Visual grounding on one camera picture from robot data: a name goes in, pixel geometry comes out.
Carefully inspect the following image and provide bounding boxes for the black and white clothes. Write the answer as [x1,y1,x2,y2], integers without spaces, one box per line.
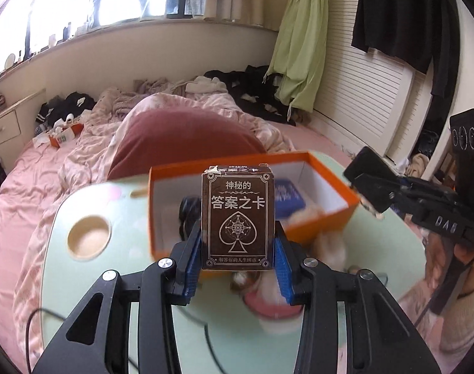
[35,93,97,133]

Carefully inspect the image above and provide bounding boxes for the orange cardboard box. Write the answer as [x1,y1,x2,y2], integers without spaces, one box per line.
[148,152,361,261]

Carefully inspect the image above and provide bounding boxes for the row of small windowsill items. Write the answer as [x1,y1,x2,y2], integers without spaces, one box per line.
[0,21,89,74]

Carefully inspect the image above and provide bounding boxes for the beige cloth on floor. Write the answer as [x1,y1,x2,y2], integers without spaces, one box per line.
[406,153,430,178]

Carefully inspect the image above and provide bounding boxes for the black hanging clothes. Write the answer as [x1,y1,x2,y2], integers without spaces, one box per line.
[351,0,460,98]

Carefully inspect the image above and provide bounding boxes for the white nightstand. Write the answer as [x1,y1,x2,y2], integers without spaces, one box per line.
[0,109,23,149]

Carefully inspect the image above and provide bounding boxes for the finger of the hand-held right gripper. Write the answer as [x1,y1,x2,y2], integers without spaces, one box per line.
[344,147,403,191]
[356,175,421,213]

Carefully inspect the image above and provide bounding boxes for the orange tissue box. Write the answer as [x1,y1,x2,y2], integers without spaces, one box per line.
[48,122,85,149]

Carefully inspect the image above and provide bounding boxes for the green toy car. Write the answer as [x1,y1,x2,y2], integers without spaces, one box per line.
[178,195,202,239]

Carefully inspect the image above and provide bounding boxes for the black cable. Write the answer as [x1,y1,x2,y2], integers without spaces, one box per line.
[24,308,66,374]

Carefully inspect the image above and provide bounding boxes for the maroon cushion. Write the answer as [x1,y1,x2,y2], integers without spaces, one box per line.
[106,108,265,182]

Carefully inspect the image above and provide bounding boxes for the green cartoon desktop table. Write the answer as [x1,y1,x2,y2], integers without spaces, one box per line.
[40,150,428,374]

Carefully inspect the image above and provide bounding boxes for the pile of black clothes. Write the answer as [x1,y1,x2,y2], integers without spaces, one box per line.
[204,64,296,125]

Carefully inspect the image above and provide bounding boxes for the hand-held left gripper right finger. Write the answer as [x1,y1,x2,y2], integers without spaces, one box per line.
[274,222,442,374]

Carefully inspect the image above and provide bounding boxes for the green hanging cloth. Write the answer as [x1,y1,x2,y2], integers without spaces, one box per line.
[267,0,331,113]

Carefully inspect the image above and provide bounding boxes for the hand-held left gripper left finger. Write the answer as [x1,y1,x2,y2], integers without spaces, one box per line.
[33,222,202,374]

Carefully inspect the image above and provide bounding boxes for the pink bed sheet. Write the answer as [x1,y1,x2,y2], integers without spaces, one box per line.
[0,86,312,343]

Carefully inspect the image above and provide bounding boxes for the white louvered closet door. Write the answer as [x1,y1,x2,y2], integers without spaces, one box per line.
[313,0,421,156]

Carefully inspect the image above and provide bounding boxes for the brown card box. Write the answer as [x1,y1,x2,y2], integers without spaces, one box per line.
[201,165,277,271]

